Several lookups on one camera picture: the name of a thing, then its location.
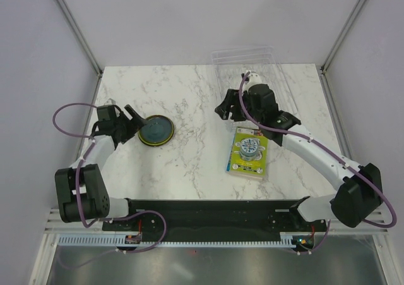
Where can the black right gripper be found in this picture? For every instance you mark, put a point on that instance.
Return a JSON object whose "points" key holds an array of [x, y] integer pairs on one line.
{"points": [[223, 109]]}

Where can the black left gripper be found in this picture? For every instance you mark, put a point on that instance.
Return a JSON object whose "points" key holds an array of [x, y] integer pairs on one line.
{"points": [[136, 122]]}

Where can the yellow brown patterned plate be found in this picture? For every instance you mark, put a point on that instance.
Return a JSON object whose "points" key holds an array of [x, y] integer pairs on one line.
{"points": [[158, 144]]}

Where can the dark green plate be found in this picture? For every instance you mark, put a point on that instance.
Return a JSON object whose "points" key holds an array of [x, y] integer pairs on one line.
{"points": [[156, 130]]}

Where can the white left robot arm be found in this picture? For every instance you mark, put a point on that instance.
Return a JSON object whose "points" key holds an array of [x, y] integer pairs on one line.
{"points": [[81, 192]]}

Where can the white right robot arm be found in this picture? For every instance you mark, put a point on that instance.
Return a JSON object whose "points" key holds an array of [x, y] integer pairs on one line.
{"points": [[356, 186]]}

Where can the green cover book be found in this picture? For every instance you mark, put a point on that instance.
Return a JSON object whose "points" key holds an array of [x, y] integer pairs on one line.
{"points": [[248, 153]]}

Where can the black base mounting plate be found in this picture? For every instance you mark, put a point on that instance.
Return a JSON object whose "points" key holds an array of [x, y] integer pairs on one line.
{"points": [[214, 219]]}

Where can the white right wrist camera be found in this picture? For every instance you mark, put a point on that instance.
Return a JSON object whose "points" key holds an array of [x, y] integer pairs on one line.
{"points": [[252, 80]]}

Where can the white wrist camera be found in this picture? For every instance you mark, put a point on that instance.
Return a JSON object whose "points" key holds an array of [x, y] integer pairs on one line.
{"points": [[252, 80], [110, 103]]}

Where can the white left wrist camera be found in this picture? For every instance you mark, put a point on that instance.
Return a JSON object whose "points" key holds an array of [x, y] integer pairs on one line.
{"points": [[110, 103]]}

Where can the white wire dish rack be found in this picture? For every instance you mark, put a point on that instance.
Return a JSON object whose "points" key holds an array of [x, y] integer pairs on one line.
{"points": [[229, 64]]}

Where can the white slotted cable duct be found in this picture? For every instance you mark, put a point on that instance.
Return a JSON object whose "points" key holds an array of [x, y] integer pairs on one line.
{"points": [[127, 241]]}

